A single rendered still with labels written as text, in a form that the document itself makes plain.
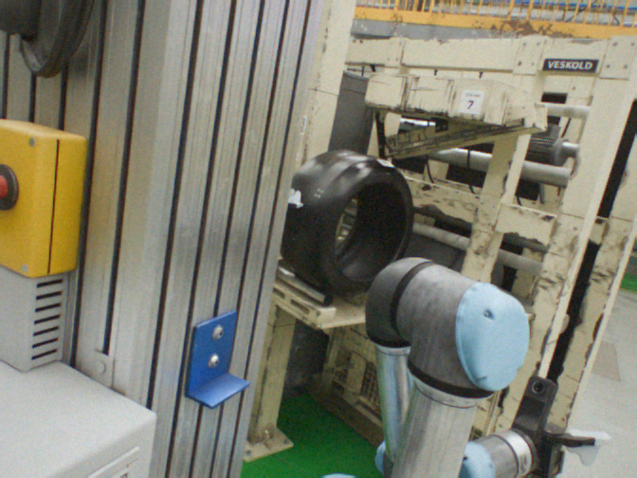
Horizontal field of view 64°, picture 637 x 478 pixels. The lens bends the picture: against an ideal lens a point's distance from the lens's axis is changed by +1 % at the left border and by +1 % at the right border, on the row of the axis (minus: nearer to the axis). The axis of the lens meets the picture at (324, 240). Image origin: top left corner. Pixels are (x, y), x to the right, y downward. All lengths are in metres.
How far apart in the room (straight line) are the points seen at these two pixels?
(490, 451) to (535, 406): 0.16
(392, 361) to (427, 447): 0.15
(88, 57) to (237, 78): 0.14
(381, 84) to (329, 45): 0.27
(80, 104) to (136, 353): 0.24
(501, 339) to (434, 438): 0.16
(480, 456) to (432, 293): 0.31
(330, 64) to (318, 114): 0.20
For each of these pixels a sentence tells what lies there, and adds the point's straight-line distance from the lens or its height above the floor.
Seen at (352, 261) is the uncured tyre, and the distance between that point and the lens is 2.23.
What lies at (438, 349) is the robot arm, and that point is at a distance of 0.64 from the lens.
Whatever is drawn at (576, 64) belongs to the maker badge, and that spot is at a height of 1.90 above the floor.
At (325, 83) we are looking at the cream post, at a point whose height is 1.69.
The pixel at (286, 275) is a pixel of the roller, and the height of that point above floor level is 0.91.
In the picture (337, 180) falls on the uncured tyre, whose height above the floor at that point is 1.35.
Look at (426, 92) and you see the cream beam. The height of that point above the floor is 1.72.
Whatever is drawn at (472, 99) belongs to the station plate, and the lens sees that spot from 1.92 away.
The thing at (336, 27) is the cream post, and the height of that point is 1.91.
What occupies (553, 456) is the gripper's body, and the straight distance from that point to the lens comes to 1.04.
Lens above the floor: 1.51
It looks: 12 degrees down
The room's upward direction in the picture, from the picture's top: 11 degrees clockwise
